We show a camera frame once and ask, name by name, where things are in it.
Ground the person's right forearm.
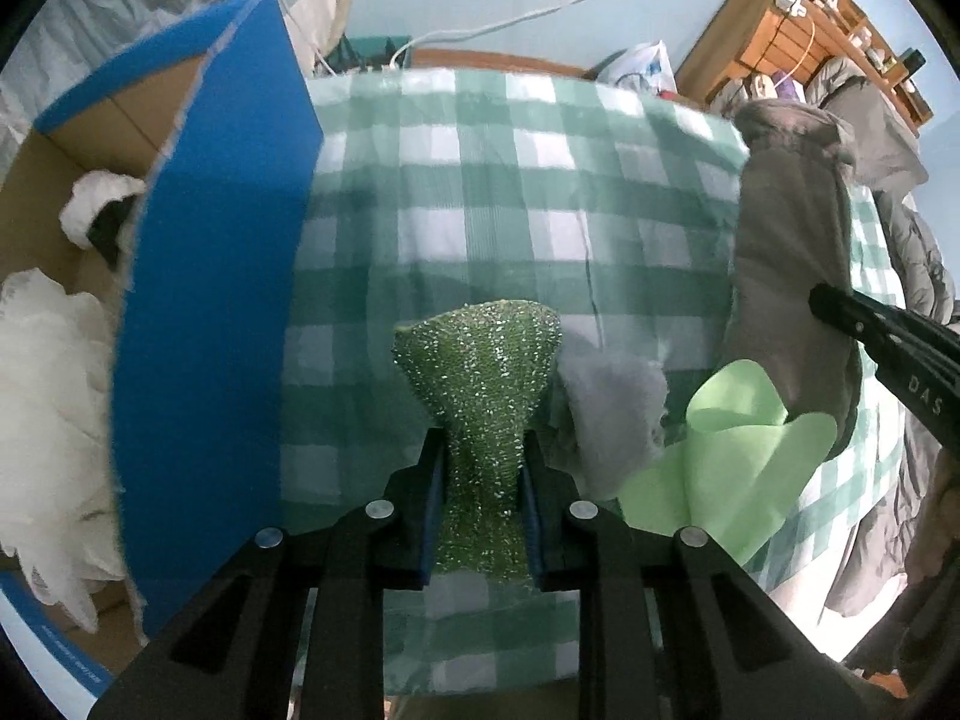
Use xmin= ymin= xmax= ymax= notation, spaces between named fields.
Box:
xmin=846 ymin=448 xmax=960 ymax=697

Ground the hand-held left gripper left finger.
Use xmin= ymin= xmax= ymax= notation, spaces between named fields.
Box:
xmin=88 ymin=426 xmax=446 ymax=720

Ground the blue cardboard box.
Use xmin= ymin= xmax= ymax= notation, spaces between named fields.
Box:
xmin=0 ymin=0 xmax=326 ymax=700

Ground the white mesh bath pouf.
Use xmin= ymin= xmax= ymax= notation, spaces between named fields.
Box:
xmin=0 ymin=268 xmax=145 ymax=632

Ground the pinkish grey cloth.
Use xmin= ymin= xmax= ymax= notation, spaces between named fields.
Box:
xmin=726 ymin=100 xmax=865 ymax=460

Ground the grey pillow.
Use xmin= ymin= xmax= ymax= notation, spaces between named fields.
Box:
xmin=805 ymin=55 xmax=929 ymax=185

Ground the white fluffy wad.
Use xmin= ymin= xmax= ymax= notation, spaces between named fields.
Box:
xmin=59 ymin=169 xmax=148 ymax=250

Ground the teal crate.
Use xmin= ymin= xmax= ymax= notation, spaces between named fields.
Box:
xmin=330 ymin=33 xmax=415 ymax=77

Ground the green sparkly scrub sponge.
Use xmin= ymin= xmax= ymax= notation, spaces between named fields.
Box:
xmin=393 ymin=299 xmax=563 ymax=593

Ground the small grey cloth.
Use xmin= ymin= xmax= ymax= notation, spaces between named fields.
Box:
xmin=550 ymin=349 xmax=670 ymax=502

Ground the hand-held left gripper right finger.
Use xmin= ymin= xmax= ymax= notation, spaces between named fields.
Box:
xmin=517 ymin=427 xmax=887 ymax=720

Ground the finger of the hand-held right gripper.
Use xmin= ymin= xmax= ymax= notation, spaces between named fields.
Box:
xmin=808 ymin=283 xmax=960 ymax=460

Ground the orange cable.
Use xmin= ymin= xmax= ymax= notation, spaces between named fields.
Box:
xmin=780 ymin=10 xmax=816 ymax=81

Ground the white blue plastic bag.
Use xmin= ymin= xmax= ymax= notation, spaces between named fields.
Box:
xmin=595 ymin=40 xmax=674 ymax=96

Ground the light green cloth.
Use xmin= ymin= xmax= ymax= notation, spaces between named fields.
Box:
xmin=615 ymin=358 xmax=839 ymax=568

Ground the wooden headboard shelf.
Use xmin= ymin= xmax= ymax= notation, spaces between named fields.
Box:
xmin=673 ymin=0 xmax=940 ymax=130

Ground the grey duvet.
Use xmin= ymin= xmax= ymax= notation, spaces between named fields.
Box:
xmin=703 ymin=52 xmax=960 ymax=620

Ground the grey floor mat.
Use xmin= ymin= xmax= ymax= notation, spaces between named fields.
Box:
xmin=411 ymin=48 xmax=595 ymax=81

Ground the green white checkered tablecloth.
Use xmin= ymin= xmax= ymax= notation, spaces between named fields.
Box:
xmin=276 ymin=66 xmax=925 ymax=695

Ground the white wall cable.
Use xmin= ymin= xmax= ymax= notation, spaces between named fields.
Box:
xmin=388 ymin=0 xmax=647 ymax=70

